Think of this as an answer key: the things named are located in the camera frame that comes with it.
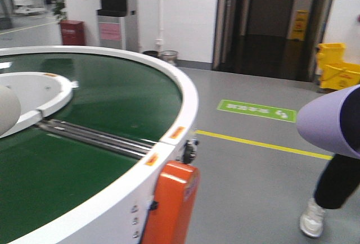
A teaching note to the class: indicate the lavender plastic cup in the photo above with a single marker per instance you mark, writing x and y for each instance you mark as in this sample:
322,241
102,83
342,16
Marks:
331,122

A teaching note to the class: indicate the beige plastic cup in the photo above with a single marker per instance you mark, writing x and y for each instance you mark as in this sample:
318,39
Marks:
10,112

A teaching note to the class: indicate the steel conveyor rollers front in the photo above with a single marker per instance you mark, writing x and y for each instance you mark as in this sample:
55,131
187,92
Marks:
107,141

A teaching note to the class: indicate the orange conveyor motor cover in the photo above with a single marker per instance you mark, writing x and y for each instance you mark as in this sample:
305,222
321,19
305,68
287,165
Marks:
174,199

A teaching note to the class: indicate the white outer conveyor rim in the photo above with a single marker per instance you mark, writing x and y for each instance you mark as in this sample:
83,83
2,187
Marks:
119,212

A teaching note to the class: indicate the green circular conveyor belt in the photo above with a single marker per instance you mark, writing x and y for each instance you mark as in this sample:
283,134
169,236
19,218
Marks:
43,174

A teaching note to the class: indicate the black water dispenser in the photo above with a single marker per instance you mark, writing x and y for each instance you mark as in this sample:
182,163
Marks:
111,23

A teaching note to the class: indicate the red fire extinguisher cabinet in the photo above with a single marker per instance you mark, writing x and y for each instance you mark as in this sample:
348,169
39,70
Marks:
72,32

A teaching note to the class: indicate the yellow wet floor sign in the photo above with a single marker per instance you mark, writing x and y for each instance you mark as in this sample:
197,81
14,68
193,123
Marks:
299,25

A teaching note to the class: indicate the yellow mop bucket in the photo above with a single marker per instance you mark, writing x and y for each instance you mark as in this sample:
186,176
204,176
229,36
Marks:
336,74

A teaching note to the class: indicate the person leg white sneaker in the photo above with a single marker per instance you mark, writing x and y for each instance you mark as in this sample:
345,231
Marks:
337,183

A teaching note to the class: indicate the white rolling cart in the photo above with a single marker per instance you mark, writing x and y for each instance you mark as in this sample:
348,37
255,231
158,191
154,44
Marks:
27,7

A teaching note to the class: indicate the wire mesh waste bin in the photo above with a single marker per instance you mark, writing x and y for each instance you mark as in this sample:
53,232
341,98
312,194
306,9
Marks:
169,56

